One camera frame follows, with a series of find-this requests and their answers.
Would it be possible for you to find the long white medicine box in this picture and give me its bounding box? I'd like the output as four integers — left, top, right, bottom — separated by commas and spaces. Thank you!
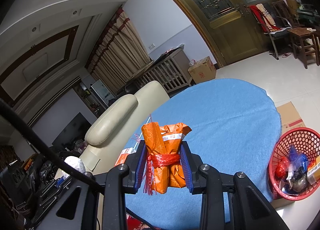
307, 163, 320, 185

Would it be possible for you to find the red plastic trash basket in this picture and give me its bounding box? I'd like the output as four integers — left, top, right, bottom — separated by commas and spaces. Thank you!
268, 127, 319, 201

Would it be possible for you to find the blue white small carton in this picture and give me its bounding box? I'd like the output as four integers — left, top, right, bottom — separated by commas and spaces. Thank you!
281, 184, 299, 196

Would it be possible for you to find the black plastic bag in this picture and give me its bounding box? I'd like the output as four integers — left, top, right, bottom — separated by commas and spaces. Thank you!
292, 173, 309, 193

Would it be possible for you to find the red white gift bag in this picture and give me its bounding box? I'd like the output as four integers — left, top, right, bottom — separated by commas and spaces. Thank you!
126, 214, 151, 230

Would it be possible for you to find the white tissue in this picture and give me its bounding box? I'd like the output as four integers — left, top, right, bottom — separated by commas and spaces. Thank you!
65, 156, 86, 173

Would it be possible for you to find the cardboard box by wall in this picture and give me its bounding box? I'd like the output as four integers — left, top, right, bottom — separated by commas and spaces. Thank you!
188, 57, 216, 84

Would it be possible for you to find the long white stick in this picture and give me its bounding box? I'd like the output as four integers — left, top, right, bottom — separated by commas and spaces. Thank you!
132, 114, 152, 151

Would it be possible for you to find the orange white tissue box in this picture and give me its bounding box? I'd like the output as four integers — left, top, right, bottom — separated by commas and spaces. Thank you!
115, 147, 136, 166

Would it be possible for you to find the grey wooden crib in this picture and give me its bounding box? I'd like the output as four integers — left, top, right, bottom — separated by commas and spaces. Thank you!
124, 47, 192, 93

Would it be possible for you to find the black flat television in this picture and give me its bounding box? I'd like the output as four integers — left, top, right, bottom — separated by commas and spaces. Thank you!
52, 112, 91, 150

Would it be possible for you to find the brown wooden double door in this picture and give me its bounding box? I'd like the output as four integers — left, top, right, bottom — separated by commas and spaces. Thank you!
173, 0, 279, 67

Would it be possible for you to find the cream leather sofa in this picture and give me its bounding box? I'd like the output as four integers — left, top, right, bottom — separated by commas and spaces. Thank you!
80, 80, 169, 176

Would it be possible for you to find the beige striped curtain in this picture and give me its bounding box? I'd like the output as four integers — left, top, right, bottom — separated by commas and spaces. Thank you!
85, 7, 151, 95

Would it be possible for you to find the dark wooden stool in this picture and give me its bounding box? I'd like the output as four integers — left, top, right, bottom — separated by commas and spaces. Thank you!
288, 27, 319, 69

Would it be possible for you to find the chair with red cloth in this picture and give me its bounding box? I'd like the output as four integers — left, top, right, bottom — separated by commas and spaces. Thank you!
248, 3, 293, 60

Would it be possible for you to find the blue plastic bag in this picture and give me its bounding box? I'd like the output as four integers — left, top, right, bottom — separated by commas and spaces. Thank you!
288, 145, 309, 173

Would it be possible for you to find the orange packet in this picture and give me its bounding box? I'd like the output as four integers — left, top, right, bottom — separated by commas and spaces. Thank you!
142, 122, 191, 195

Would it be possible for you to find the flat cardboard under basket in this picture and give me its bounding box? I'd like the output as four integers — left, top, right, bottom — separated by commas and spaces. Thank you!
271, 102, 305, 209

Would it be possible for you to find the white refrigerator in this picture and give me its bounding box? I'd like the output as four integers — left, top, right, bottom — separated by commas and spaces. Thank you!
90, 80, 115, 108

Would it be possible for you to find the red plastic bag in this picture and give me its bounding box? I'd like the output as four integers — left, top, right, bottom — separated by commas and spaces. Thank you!
275, 156, 290, 179

